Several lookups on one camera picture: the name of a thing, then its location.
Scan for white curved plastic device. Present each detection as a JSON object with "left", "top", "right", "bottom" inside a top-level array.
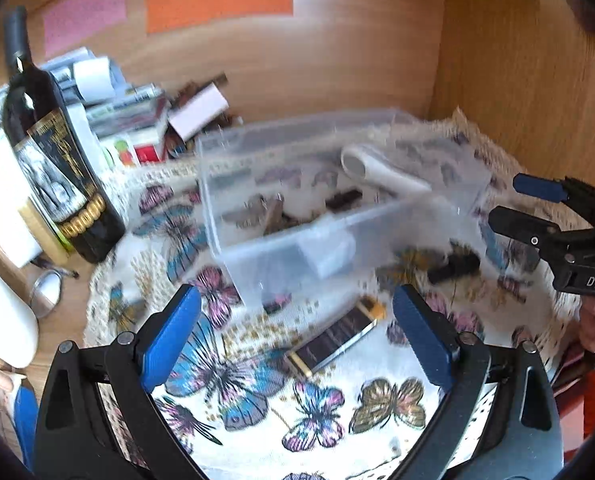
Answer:
[{"left": 340, "top": 144, "right": 432, "bottom": 197}]

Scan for small black adapter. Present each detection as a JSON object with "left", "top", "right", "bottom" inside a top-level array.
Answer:
[{"left": 325, "top": 188, "right": 363, "bottom": 214}]

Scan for black gold lighter tube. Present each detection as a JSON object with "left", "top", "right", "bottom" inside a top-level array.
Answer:
[{"left": 284, "top": 296, "right": 386, "bottom": 379}]

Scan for person's right hand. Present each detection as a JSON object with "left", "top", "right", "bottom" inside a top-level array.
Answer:
[{"left": 578, "top": 296, "right": 595, "bottom": 353}]

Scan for blue white paper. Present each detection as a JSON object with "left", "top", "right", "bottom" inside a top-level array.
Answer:
[{"left": 13, "top": 379, "right": 39, "bottom": 471}]

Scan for black clip microphone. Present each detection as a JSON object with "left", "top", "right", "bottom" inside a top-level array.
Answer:
[{"left": 427, "top": 252, "right": 481, "bottom": 285}]

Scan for white plastic bottle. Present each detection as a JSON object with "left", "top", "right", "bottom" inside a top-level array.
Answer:
[{"left": 0, "top": 278, "right": 39, "bottom": 368}]

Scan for butterfly print lace cloth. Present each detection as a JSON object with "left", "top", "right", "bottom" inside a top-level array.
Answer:
[{"left": 84, "top": 112, "right": 583, "bottom": 479}]

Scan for clear plastic storage box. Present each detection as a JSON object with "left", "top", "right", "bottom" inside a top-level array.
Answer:
[{"left": 196, "top": 108, "right": 491, "bottom": 307}]

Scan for silver keys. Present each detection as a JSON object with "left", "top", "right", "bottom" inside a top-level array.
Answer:
[{"left": 242, "top": 193, "right": 301, "bottom": 236}]

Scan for dark wine bottle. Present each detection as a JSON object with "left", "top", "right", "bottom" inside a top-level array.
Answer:
[{"left": 2, "top": 6, "right": 125, "bottom": 263}]

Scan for stack of magazines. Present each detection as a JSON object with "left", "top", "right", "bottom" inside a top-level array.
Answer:
[{"left": 0, "top": 45, "right": 239, "bottom": 166}]

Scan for white small box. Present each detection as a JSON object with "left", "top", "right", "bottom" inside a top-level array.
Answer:
[{"left": 168, "top": 84, "right": 229, "bottom": 142}]

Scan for rolled white paper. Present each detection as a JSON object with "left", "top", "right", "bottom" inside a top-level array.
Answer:
[{"left": 73, "top": 56, "right": 115, "bottom": 103}]

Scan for orange paper note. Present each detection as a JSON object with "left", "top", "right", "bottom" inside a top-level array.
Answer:
[{"left": 145, "top": 0, "right": 293, "bottom": 34}]

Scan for pink paper note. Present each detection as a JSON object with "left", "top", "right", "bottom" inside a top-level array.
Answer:
[{"left": 42, "top": 0, "right": 127, "bottom": 56}]

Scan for metal ring lid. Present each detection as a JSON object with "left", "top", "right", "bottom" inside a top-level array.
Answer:
[{"left": 29, "top": 270, "right": 63, "bottom": 320}]

